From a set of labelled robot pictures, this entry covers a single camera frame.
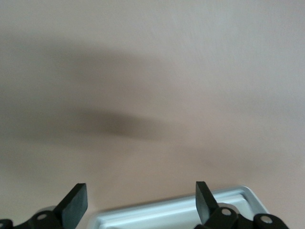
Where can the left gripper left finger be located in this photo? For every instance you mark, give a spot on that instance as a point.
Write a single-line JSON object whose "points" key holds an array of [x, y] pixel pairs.
{"points": [[71, 207]]}

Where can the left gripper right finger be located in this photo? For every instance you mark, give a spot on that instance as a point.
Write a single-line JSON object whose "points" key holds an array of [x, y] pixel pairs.
{"points": [[205, 205]]}

